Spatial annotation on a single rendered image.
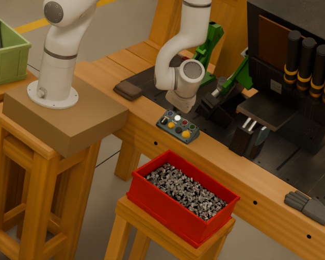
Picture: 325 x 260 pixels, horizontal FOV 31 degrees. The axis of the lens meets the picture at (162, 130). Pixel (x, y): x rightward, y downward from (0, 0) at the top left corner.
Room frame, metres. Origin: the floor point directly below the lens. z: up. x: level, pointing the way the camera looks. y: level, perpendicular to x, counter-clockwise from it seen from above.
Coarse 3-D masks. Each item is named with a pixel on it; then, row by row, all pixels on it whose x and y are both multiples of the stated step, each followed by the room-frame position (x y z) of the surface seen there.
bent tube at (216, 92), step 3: (246, 48) 2.10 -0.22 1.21; (243, 51) 2.09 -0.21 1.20; (246, 51) 2.11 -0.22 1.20; (240, 54) 2.09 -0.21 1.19; (243, 54) 2.09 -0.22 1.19; (246, 54) 2.13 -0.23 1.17; (243, 57) 2.08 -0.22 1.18; (234, 72) 2.16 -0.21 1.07; (231, 75) 2.15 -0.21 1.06; (228, 78) 2.14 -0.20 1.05; (216, 90) 2.09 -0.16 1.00; (213, 93) 2.08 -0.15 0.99; (216, 93) 2.08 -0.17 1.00; (219, 93) 2.08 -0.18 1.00; (216, 96) 2.07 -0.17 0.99
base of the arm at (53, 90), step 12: (48, 60) 1.76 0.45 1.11; (60, 60) 1.76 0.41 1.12; (72, 60) 1.79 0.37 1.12; (48, 72) 1.76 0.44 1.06; (60, 72) 1.76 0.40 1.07; (72, 72) 1.80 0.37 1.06; (36, 84) 1.84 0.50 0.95; (48, 84) 1.76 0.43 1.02; (60, 84) 1.77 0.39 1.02; (36, 96) 1.75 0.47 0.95; (48, 96) 1.75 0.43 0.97; (60, 96) 1.77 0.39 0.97; (72, 96) 1.83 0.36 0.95; (60, 108) 1.74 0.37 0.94
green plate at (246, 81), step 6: (246, 60) 2.00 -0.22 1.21; (240, 66) 2.00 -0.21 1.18; (246, 66) 2.01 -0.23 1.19; (240, 72) 2.01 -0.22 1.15; (246, 72) 2.00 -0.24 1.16; (234, 78) 2.01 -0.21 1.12; (240, 78) 2.01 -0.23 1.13; (246, 78) 2.00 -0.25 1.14; (246, 84) 1.99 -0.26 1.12; (252, 84) 1.98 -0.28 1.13
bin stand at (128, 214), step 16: (128, 208) 1.49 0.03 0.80; (128, 224) 1.51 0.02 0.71; (144, 224) 1.46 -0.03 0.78; (160, 224) 1.46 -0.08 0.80; (112, 240) 1.51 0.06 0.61; (144, 240) 1.68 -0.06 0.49; (160, 240) 1.43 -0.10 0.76; (176, 240) 1.41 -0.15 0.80; (208, 240) 1.45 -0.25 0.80; (224, 240) 1.59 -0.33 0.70; (112, 256) 1.50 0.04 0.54; (144, 256) 1.71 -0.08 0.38; (176, 256) 1.40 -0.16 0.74; (192, 256) 1.37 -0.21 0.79; (208, 256) 1.56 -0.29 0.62
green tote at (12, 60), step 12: (0, 24) 2.22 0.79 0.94; (0, 36) 2.21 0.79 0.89; (12, 36) 2.16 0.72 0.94; (0, 48) 1.99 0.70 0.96; (12, 48) 2.03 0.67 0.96; (24, 48) 2.07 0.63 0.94; (0, 60) 1.99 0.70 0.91; (12, 60) 2.04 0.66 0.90; (24, 60) 2.09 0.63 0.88; (0, 72) 1.99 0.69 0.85; (12, 72) 2.04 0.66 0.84; (24, 72) 2.09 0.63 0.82; (0, 84) 2.00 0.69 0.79
